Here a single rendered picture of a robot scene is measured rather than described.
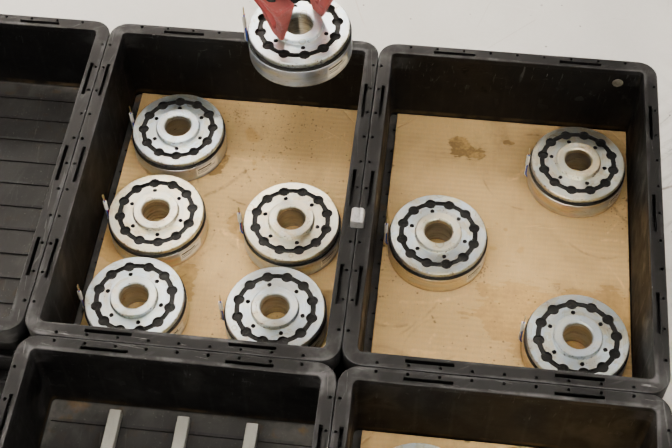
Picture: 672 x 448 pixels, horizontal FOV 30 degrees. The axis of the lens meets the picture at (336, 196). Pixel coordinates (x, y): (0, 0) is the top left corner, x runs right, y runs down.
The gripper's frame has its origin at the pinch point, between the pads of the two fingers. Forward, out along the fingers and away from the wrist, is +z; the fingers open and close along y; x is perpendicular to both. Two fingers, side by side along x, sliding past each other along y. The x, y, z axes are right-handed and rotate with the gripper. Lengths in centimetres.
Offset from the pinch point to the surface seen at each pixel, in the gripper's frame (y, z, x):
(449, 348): -3.7, 22.3, -28.4
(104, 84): -15.4, 12.0, 15.1
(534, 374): -3.4, 12.4, -39.1
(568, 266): 12.6, 22.5, -28.8
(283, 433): -22.3, 22.3, -25.4
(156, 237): -20.2, 18.9, -0.6
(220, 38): -1.8, 12.2, 12.7
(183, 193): -14.7, 19.3, 2.6
